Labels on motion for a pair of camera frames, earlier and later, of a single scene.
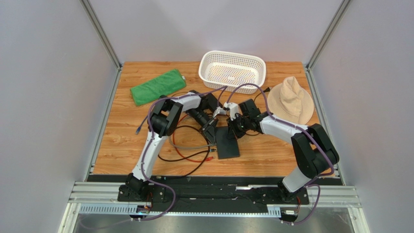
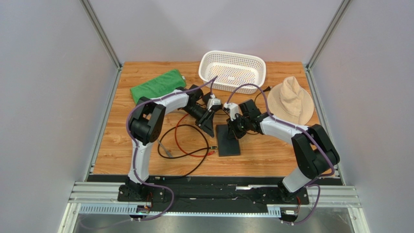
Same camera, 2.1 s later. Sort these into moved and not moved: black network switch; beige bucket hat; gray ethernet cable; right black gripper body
Moved: gray ethernet cable
Not moved: right black gripper body; beige bucket hat; black network switch
